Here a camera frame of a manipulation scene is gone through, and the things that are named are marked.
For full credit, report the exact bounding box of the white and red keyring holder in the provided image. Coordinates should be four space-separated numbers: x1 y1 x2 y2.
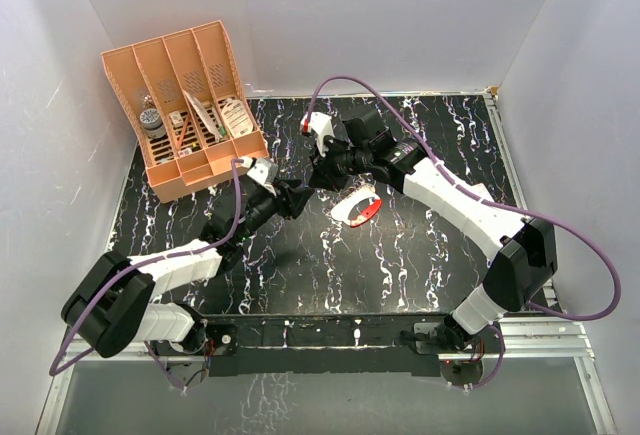
330 184 382 228

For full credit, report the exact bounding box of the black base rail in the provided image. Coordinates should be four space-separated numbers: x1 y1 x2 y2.
159 304 506 381

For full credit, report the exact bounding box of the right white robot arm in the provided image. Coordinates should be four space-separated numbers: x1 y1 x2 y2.
300 106 557 352

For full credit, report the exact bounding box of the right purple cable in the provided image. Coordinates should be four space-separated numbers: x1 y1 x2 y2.
305 74 624 391

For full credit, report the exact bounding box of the small white cardboard box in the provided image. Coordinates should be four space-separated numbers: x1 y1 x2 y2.
459 183 494 203

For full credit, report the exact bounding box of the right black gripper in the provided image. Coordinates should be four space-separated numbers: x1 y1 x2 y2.
308 135 371 194

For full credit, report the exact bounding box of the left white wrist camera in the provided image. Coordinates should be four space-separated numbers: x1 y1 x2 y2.
242 156 278 192

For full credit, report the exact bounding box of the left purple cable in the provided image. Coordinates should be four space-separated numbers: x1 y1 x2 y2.
49 156 251 391

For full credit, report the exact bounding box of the orange pencil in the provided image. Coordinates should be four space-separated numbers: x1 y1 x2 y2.
177 113 191 153

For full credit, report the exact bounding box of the small white label box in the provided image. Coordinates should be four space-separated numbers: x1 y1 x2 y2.
169 111 184 129

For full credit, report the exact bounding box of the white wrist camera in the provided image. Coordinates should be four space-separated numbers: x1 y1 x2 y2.
242 156 278 192
300 112 334 157

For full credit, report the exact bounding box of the grey round tin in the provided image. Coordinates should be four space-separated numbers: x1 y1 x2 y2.
139 108 166 139

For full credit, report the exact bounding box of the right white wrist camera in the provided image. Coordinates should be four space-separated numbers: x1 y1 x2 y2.
300 112 334 157

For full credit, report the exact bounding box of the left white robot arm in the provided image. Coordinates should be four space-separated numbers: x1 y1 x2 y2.
61 179 314 358

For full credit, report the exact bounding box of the purple cable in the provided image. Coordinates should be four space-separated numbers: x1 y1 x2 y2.
305 74 624 391
49 156 251 391

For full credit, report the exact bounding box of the white envelope card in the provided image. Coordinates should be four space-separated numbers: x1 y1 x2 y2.
183 90 226 140

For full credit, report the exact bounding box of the white labelled packet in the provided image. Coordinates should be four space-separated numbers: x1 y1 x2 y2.
220 98 255 138

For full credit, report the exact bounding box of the orange plastic desk organizer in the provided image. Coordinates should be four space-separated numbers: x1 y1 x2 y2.
101 21 269 203

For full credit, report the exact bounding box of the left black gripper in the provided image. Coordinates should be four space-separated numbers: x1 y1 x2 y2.
234 178 313 244

